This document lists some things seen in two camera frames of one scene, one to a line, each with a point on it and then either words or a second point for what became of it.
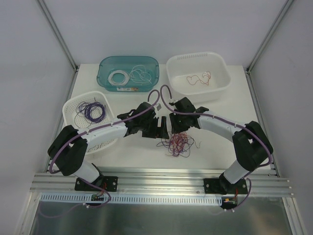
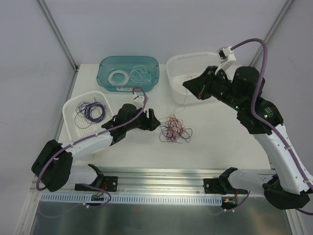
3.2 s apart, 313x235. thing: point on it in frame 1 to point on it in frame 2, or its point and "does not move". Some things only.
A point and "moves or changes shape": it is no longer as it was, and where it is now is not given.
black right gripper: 176,125 to 205,82
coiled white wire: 126,78 does not move
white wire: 139,74 does not move
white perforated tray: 86,111 does not move
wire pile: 179,144 moves or changes shape
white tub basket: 201,76 does not move
